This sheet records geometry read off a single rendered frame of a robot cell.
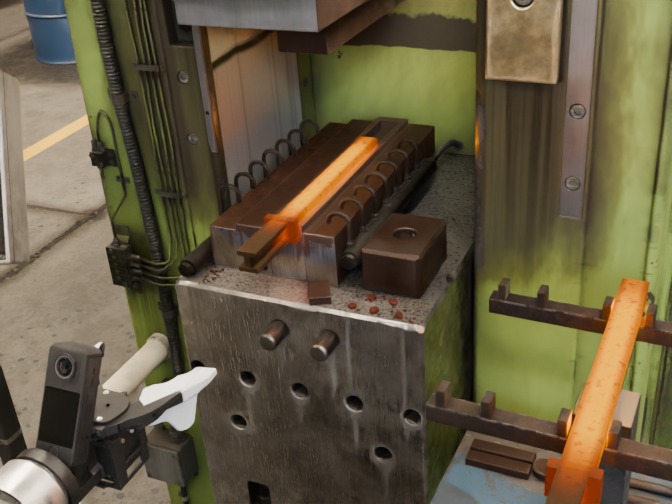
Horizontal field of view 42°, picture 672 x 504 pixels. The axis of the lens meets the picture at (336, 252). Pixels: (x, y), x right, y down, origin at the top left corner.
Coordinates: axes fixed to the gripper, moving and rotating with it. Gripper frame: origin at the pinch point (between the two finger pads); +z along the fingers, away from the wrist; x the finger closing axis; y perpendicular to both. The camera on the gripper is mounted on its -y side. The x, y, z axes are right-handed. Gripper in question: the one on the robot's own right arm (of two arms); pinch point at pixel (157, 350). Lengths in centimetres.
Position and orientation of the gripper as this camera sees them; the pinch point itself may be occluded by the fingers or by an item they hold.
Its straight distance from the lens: 100.1
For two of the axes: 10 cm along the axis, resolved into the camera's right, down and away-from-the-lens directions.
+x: 9.1, 1.5, -3.9
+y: 0.7, 8.7, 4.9
